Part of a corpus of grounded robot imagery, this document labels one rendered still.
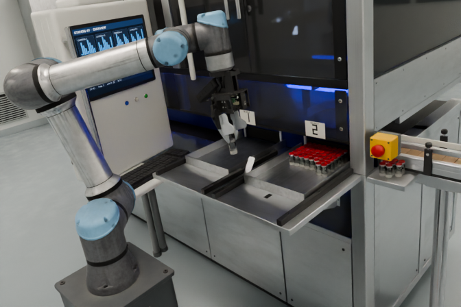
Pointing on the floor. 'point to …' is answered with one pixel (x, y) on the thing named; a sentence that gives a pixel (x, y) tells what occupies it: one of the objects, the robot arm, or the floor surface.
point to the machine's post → (361, 123)
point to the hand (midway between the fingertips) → (229, 137)
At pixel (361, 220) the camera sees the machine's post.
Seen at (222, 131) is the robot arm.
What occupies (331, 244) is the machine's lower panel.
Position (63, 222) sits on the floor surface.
